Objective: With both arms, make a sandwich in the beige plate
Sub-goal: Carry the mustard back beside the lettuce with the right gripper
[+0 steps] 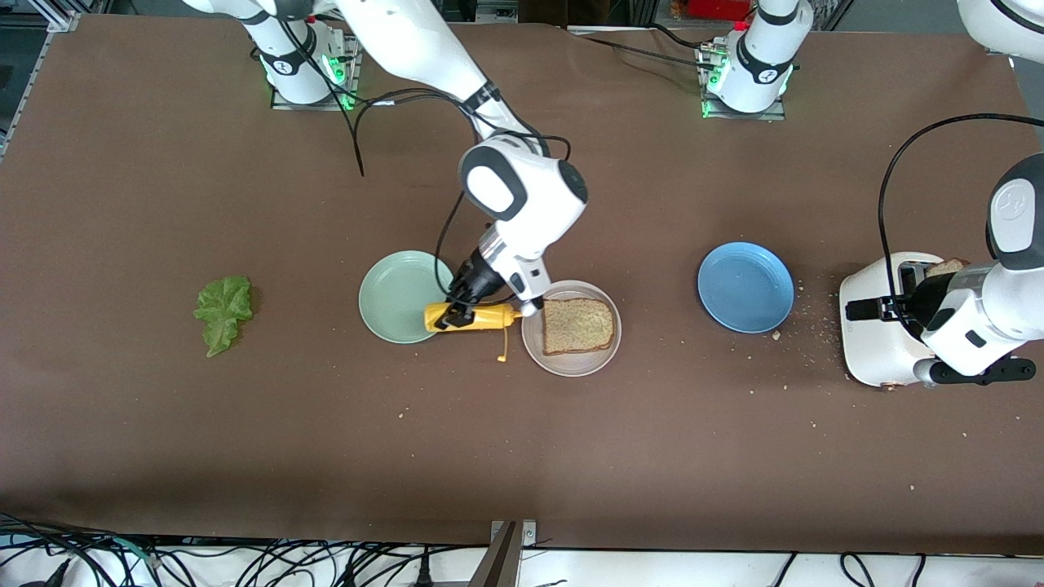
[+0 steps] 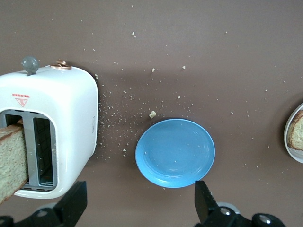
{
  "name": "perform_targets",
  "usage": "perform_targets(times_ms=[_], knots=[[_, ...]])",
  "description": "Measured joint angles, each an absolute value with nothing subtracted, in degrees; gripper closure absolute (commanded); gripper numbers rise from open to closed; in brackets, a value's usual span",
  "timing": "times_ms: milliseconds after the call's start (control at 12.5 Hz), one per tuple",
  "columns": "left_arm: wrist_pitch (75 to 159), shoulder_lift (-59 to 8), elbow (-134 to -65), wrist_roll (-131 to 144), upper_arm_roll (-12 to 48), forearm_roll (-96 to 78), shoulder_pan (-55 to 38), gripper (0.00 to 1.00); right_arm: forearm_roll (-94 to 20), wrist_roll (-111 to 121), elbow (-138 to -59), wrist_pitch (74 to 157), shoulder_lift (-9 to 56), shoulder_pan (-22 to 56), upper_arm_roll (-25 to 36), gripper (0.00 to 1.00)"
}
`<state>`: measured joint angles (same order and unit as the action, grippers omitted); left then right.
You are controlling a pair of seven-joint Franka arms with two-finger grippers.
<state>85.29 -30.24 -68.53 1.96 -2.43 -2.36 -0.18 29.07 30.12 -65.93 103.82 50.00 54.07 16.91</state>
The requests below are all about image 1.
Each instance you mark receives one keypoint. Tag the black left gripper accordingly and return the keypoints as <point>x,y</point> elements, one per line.
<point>920,303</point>

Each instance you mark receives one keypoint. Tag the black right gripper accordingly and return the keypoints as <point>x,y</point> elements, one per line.
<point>475,281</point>

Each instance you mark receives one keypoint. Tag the yellow mustard squeeze bottle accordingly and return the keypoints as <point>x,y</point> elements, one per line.
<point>493,316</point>

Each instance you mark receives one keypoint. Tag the brown bread slice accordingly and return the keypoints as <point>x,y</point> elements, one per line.
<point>577,326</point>
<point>948,267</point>

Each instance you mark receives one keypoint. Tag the green lettuce leaf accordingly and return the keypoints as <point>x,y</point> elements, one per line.
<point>222,310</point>

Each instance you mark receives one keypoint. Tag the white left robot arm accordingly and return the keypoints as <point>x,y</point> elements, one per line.
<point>1011,244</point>

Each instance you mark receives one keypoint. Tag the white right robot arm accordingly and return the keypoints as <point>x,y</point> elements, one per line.
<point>408,41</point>

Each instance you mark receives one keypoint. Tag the mint green plate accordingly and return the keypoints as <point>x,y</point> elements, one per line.
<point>400,293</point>

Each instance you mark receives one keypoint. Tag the beige plate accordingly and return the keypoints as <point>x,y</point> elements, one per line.
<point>571,365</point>

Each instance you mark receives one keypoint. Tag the blue plate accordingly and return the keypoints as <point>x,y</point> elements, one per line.
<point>745,287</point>

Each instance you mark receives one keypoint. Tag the white toaster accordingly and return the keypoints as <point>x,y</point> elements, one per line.
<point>869,350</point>

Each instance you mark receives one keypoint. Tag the red box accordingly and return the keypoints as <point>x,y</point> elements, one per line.
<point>718,8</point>

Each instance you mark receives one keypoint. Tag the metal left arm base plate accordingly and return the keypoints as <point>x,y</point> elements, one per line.
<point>775,112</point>

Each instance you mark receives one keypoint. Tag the silver table edge bracket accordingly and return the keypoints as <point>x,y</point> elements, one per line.
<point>528,534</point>

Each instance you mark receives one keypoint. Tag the dark metal post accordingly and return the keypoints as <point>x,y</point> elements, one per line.
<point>499,562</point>

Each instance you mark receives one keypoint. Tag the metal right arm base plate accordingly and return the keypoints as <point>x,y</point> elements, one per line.
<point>351,81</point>

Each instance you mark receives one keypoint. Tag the aluminium frame rail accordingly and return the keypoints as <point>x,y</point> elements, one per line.
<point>37,81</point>

